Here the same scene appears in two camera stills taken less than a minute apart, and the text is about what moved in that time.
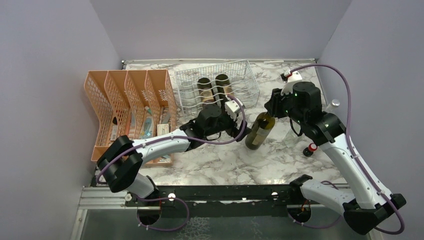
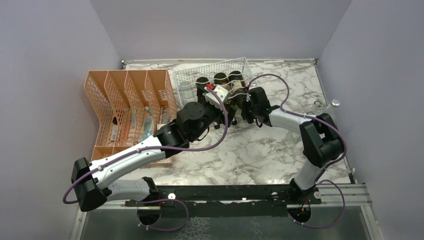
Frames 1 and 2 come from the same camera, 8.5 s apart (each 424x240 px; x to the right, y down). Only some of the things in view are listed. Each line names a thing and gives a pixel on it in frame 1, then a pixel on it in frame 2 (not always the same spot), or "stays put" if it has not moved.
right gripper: x=274 y=104 -> x=245 y=113
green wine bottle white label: x=223 y=86 stays put
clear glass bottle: x=188 y=96 stays put
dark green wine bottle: x=257 y=135 -> x=237 y=81
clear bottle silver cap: x=333 y=106 stays put
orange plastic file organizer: x=138 y=104 stays put
